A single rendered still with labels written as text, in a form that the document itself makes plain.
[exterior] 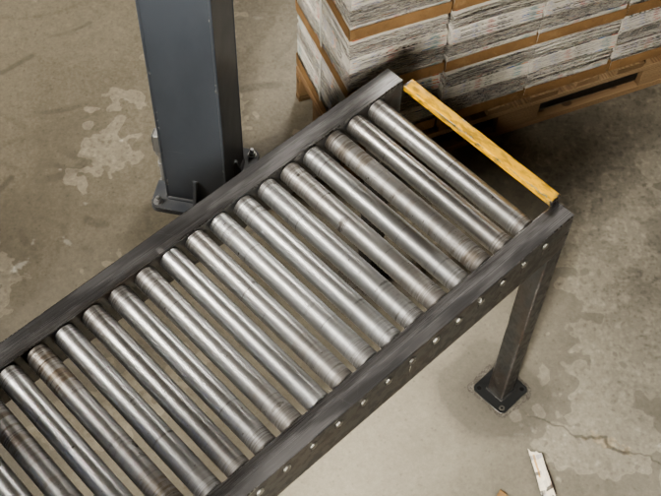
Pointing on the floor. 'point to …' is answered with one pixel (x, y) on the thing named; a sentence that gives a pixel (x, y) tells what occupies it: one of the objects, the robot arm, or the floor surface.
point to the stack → (510, 10)
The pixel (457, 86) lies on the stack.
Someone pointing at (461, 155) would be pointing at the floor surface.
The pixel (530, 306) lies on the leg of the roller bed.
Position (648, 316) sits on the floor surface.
